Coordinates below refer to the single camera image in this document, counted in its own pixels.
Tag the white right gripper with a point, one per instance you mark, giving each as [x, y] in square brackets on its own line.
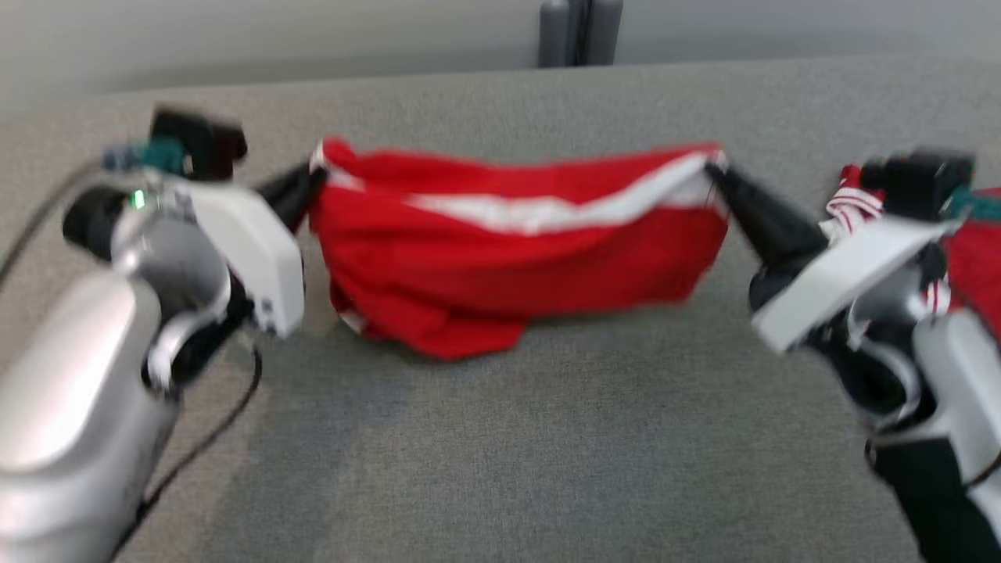
[844, 274]

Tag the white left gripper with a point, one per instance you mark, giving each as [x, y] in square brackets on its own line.
[262, 258]

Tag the red garment with white sleeves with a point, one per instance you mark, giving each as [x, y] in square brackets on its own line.
[508, 266]

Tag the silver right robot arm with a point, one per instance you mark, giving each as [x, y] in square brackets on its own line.
[938, 422]

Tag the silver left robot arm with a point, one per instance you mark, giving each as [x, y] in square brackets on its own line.
[70, 391]

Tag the red white striped-cuff garment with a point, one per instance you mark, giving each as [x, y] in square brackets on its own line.
[974, 266]

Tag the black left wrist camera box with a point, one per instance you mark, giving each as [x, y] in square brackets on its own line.
[199, 141]

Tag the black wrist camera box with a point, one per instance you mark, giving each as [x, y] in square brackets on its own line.
[199, 141]
[923, 184]

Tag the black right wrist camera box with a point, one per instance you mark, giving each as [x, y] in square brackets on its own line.
[923, 184]

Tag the grey cylindrical post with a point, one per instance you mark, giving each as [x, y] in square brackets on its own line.
[579, 31]

